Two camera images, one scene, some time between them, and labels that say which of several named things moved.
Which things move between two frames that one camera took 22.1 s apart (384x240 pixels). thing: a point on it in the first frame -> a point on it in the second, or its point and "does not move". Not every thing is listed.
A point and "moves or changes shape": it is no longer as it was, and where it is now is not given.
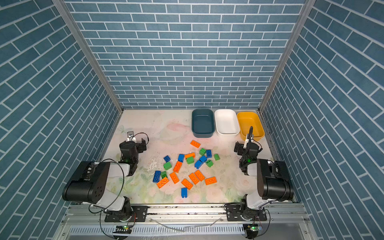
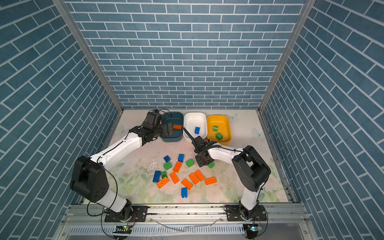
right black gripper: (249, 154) -> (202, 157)
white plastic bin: (227, 124) -> (191, 120)
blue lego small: (167, 158) does not move
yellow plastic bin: (247, 119) -> (223, 122)
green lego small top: (202, 151) moves or changes shape
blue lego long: (156, 176) does not move
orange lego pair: (200, 175) does not move
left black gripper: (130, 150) -> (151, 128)
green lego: (209, 163) moves or changes shape
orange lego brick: (195, 143) moves or changes shape
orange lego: (162, 182) does not move
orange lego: (210, 180) does not move
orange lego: (174, 177) does not move
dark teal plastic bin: (203, 123) -> (176, 118)
